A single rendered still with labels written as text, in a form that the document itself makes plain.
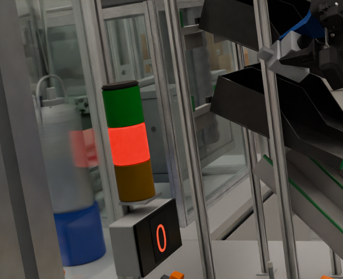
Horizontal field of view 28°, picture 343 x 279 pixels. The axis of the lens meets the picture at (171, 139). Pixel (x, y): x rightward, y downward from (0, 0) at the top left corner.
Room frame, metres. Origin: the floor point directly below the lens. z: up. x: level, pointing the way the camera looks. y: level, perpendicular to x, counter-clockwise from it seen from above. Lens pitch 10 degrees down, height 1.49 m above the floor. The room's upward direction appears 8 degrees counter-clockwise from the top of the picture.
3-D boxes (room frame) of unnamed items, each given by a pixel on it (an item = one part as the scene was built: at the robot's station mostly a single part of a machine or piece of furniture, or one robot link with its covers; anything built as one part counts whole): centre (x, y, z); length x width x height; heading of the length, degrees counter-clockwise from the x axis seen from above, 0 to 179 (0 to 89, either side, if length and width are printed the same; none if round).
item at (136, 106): (0.91, 0.06, 1.38); 0.05 x 0.05 x 0.05
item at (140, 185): (0.91, 0.06, 1.28); 0.05 x 0.05 x 0.05
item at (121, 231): (0.91, 0.06, 1.29); 0.12 x 0.05 x 0.25; 153
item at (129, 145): (0.91, 0.06, 1.33); 0.05 x 0.05 x 0.05
